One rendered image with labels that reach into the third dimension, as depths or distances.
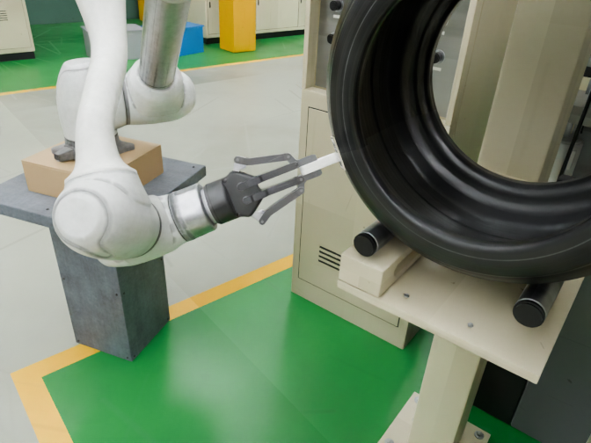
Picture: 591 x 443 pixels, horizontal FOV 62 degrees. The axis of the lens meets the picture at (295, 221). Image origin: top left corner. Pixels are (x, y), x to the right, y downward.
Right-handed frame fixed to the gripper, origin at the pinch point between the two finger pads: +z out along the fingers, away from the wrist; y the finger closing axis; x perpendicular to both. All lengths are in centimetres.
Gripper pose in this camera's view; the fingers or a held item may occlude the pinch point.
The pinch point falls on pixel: (319, 163)
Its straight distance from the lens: 86.2
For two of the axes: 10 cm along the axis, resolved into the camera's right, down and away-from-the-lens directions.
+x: 0.2, 1.9, -9.8
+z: 9.3, -3.5, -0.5
